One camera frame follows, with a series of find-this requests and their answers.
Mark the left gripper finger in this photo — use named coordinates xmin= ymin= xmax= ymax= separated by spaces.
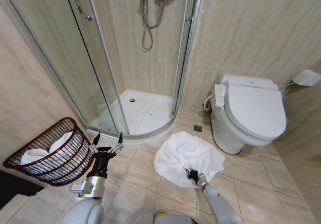
xmin=110 ymin=132 xmax=125 ymax=155
xmin=88 ymin=132 xmax=101 ymax=155

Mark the large white towel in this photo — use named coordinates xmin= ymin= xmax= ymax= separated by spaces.
xmin=153 ymin=131 xmax=225 ymax=189

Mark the white towel in hamper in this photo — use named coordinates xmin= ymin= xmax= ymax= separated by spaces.
xmin=48 ymin=131 xmax=76 ymax=155
xmin=19 ymin=148 xmax=50 ymax=166

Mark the white shower tray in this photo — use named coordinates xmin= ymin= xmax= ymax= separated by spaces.
xmin=86 ymin=89 xmax=178 ymax=150

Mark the white toilet bowl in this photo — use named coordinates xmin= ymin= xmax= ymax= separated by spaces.
xmin=210 ymin=83 xmax=288 ymax=155

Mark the white robot front shell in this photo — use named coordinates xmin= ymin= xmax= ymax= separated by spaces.
xmin=124 ymin=203 xmax=201 ymax=224

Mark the toilet control panel with label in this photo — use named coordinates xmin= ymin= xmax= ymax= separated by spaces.
xmin=214 ymin=81 xmax=230 ymax=108

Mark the black floor mat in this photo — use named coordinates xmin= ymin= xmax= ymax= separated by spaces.
xmin=0 ymin=169 xmax=45 ymax=202

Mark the white toilet lid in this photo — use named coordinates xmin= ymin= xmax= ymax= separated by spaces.
xmin=220 ymin=74 xmax=287 ymax=141

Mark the large curved glass shower door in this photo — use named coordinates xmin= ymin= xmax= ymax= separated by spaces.
xmin=0 ymin=0 xmax=130 ymax=136

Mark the narrow glass shower door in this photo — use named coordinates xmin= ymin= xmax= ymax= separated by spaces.
xmin=171 ymin=0 xmax=204 ymax=121

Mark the red-brown wire hamper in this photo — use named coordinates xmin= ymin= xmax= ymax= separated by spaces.
xmin=3 ymin=117 xmax=95 ymax=186

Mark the white toilet water hose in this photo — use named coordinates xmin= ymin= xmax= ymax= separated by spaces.
xmin=202 ymin=93 xmax=214 ymax=112

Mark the chrome shower hose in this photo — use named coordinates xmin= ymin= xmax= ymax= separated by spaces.
xmin=138 ymin=0 xmax=167 ymax=51

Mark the curved chrome door handle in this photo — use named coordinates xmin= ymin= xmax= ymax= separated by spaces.
xmin=69 ymin=0 xmax=93 ymax=22

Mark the white wall box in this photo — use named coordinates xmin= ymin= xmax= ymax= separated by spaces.
xmin=291 ymin=69 xmax=321 ymax=87

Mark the straight chrome door handle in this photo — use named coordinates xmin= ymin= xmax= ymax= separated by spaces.
xmin=185 ymin=0 xmax=199 ymax=23

